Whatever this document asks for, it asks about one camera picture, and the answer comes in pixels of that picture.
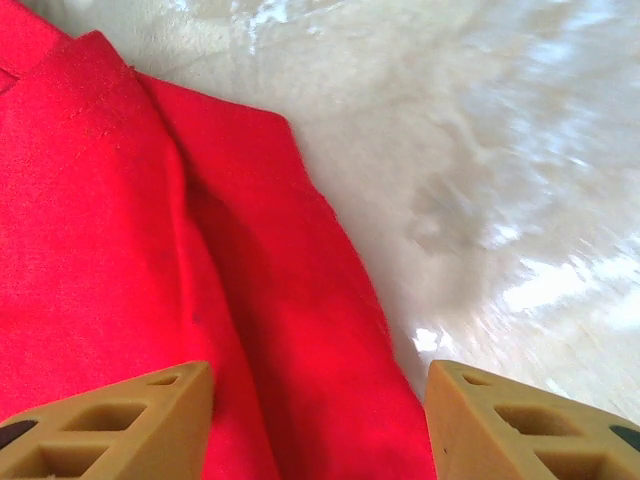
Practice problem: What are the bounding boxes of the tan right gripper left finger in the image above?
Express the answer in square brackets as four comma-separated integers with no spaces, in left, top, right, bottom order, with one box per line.
[0,360,215,480]

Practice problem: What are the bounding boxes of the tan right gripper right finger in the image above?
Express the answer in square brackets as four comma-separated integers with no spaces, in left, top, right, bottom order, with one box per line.
[423,359,640,480]

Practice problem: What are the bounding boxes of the red t-shirt with bear print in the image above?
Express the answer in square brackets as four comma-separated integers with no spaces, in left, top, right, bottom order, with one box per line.
[0,0,437,480]

